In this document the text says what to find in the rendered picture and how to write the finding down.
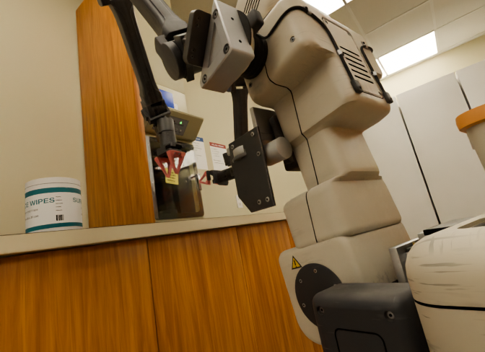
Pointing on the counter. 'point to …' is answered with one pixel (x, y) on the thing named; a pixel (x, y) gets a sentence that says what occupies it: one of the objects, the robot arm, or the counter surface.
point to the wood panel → (111, 122)
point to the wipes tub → (53, 205)
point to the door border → (151, 177)
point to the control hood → (186, 127)
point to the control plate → (180, 125)
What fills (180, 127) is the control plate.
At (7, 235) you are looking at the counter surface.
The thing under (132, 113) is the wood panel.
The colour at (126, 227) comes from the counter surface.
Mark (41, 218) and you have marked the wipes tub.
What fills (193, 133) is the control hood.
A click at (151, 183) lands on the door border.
